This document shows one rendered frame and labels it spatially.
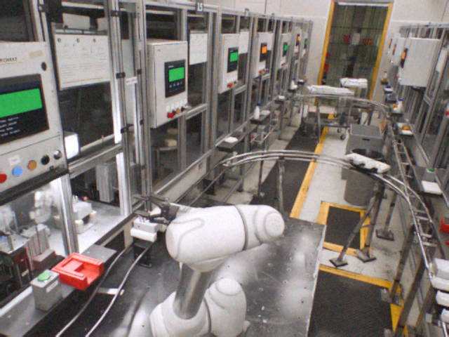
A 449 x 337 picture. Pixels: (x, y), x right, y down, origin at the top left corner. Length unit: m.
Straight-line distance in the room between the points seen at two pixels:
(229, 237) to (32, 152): 0.82
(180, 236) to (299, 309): 1.05
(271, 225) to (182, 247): 0.24
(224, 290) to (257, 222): 0.58
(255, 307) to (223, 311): 0.36
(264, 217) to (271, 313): 0.91
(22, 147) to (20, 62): 0.28
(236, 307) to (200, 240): 0.63
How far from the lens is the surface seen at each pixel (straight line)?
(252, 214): 0.95
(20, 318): 1.55
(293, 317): 1.79
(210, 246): 0.90
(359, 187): 4.31
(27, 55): 1.38
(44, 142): 1.45
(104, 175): 2.08
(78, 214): 1.89
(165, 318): 1.40
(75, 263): 1.66
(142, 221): 1.92
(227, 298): 1.45
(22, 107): 1.34
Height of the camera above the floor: 1.93
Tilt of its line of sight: 24 degrees down
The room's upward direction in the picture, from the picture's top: 3 degrees clockwise
